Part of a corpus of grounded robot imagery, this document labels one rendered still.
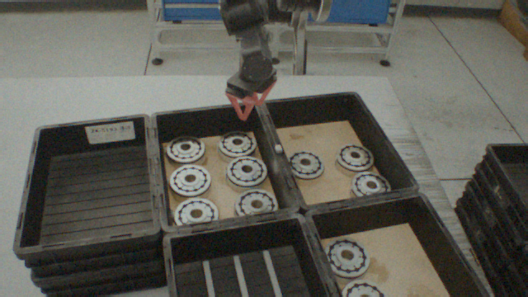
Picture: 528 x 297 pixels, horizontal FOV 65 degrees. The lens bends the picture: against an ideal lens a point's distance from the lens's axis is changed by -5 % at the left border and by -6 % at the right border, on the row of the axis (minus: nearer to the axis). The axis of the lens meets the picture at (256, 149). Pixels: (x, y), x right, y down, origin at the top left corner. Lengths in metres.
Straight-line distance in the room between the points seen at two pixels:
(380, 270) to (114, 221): 0.63
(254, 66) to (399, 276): 0.56
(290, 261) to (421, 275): 0.29
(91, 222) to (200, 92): 0.74
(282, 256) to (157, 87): 0.92
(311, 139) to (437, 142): 1.59
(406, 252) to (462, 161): 1.69
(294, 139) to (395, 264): 0.46
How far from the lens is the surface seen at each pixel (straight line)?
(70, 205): 1.14
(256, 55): 0.78
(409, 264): 1.05
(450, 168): 2.63
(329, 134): 1.29
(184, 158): 1.15
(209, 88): 1.66
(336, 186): 1.15
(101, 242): 0.93
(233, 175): 1.10
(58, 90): 1.77
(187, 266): 0.98
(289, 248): 1.01
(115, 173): 1.18
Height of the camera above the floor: 1.66
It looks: 43 degrees down
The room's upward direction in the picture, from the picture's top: 4 degrees clockwise
